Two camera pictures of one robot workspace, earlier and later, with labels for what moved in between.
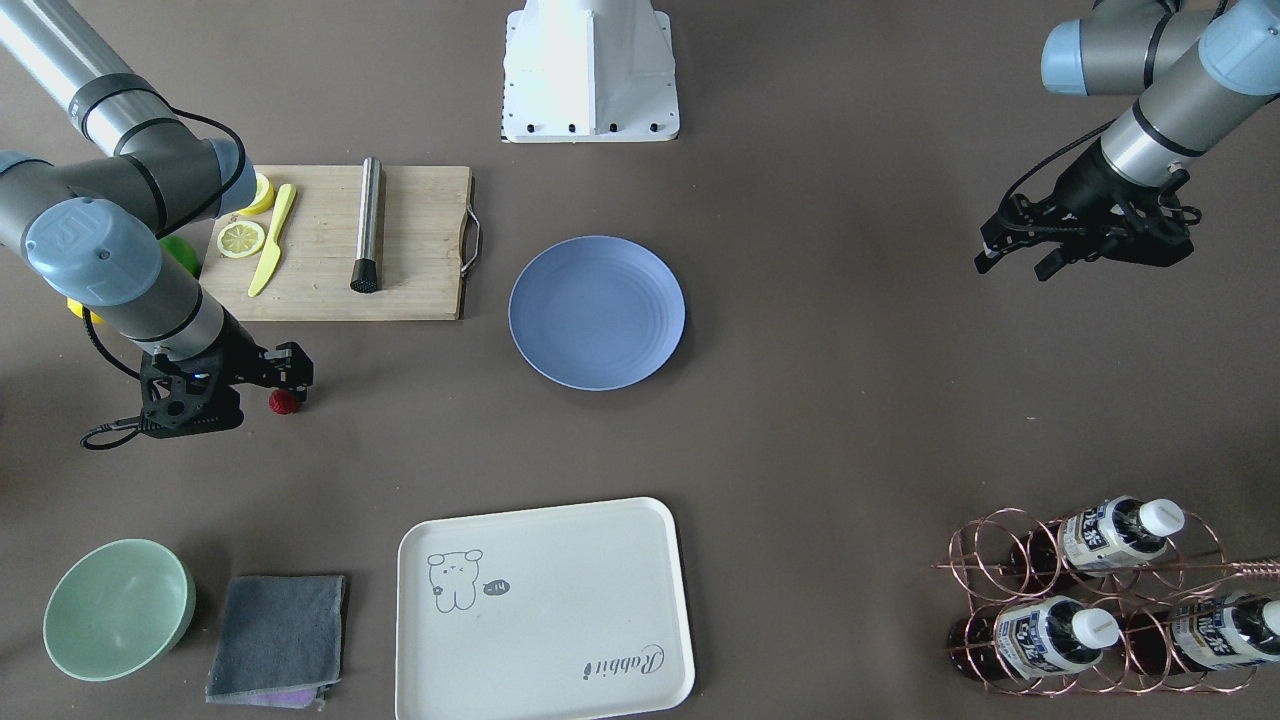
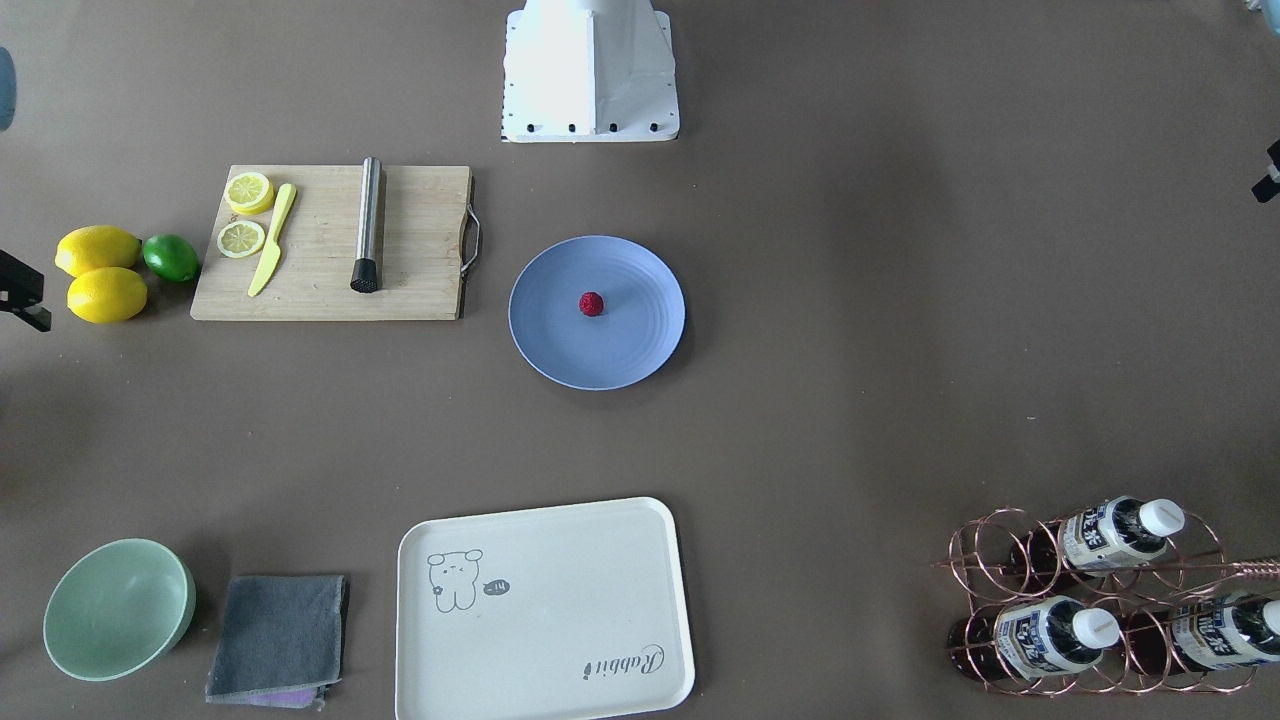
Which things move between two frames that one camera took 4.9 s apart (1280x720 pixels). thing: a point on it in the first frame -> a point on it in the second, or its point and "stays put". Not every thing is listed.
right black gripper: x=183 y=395 -> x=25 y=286
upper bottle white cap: x=1161 y=517 stays put
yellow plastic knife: x=272 y=259 stays put
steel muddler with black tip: x=365 y=274 stays put
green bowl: x=118 y=608 stays put
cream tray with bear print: x=569 y=612 stays put
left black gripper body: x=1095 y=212 -> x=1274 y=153
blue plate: x=597 y=313 stays put
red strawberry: x=282 y=402 -> x=591 y=303
